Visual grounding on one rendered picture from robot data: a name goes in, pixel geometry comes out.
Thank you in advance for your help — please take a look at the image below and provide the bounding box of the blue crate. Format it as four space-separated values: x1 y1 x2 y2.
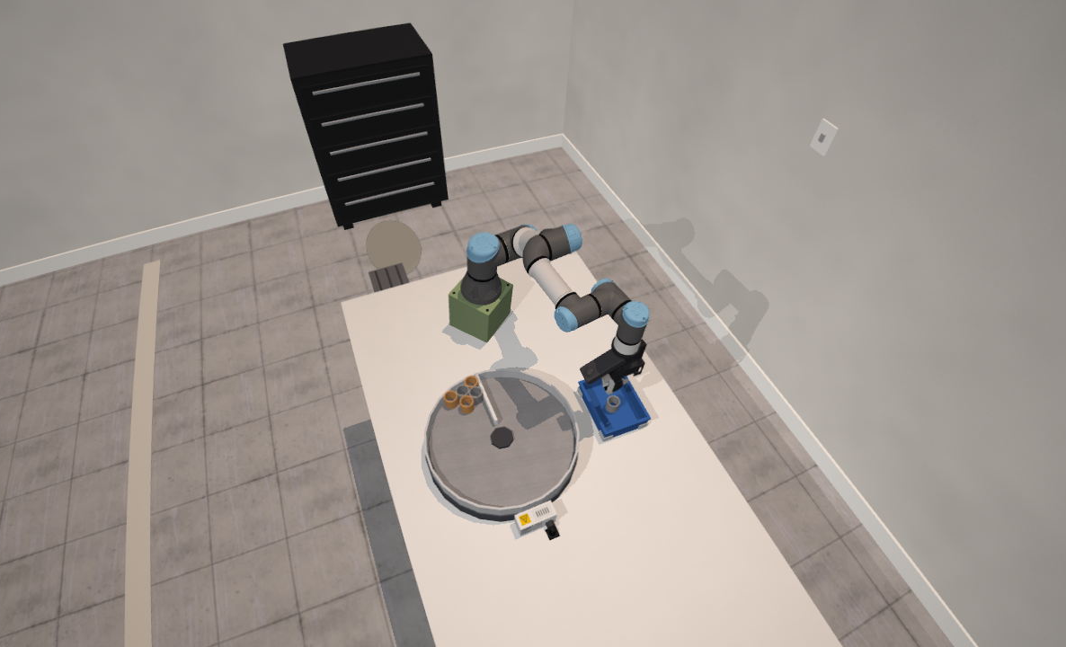
577 377 651 442

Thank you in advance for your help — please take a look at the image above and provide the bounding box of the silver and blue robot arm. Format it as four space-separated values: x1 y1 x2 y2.
461 224 650 384

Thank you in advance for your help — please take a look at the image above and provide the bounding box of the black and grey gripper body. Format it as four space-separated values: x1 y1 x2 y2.
609 337 647 381

